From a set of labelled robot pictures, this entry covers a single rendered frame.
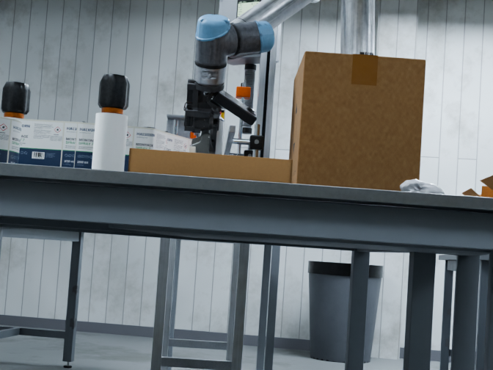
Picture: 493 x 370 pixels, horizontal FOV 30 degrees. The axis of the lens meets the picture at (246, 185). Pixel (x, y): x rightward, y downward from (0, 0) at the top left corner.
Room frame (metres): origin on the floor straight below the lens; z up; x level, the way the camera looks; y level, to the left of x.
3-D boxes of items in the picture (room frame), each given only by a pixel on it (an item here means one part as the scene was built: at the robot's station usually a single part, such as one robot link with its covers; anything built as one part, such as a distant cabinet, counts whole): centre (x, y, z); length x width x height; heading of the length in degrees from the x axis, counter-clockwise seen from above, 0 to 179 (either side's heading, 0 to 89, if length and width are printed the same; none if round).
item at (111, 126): (2.51, 0.38, 1.03); 0.09 x 0.09 x 0.30
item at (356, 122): (1.94, -0.21, 0.99); 0.30 x 0.24 x 0.27; 1
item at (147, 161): (1.61, 0.07, 0.85); 0.30 x 0.26 x 0.04; 2
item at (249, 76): (2.77, 0.01, 1.18); 0.04 x 0.04 x 0.21
